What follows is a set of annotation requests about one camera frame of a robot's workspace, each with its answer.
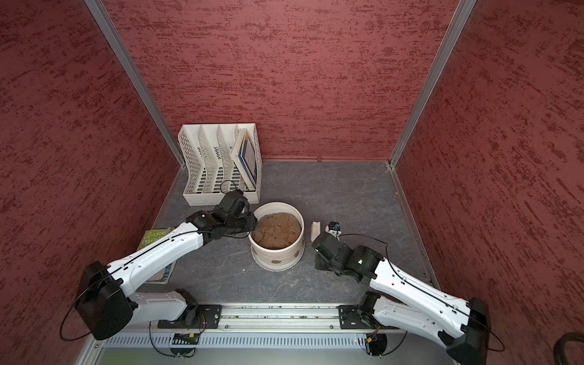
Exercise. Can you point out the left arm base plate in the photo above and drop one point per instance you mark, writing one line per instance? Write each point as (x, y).
(205, 315)

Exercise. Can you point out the book in organizer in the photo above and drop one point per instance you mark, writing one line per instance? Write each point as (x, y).
(243, 155)

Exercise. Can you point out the right aluminium corner post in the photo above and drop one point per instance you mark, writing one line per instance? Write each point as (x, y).
(448, 43)

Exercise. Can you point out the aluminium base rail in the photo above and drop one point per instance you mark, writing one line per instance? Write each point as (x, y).
(316, 317)

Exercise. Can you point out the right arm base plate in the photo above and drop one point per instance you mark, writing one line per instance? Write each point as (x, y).
(351, 317)

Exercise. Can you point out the green book on table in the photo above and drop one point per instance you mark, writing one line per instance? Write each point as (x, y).
(149, 238)

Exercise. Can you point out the white file organizer rack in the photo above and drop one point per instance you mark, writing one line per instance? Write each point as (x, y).
(211, 171)

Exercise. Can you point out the white ceramic pot with mud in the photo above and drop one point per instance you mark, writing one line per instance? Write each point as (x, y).
(277, 243)

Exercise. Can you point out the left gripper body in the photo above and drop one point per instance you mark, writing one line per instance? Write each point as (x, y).
(245, 223)

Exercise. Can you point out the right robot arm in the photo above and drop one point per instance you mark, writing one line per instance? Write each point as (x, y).
(397, 299)

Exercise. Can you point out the white blue scrub brush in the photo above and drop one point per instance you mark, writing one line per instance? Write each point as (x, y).
(315, 230)

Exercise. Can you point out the left aluminium corner post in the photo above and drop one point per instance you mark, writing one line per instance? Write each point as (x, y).
(104, 22)

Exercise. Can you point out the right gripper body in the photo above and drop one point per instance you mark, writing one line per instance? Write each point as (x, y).
(323, 264)

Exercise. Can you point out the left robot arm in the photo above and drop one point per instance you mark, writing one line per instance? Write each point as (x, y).
(108, 299)

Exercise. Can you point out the aluminium corner post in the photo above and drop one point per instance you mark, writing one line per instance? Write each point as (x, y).
(448, 43)
(104, 22)

